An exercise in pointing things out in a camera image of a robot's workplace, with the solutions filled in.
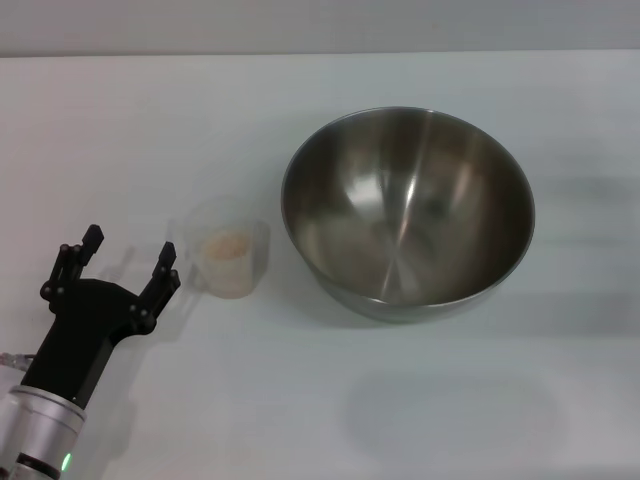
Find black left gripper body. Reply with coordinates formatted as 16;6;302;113
21;279;153;407

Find clear plastic measuring cup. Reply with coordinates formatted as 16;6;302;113
167;196;273;301

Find white rice grains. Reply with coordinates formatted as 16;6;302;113
199;231;252;262

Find stainless steel mixing bowl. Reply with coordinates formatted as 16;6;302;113
279;105;538;324

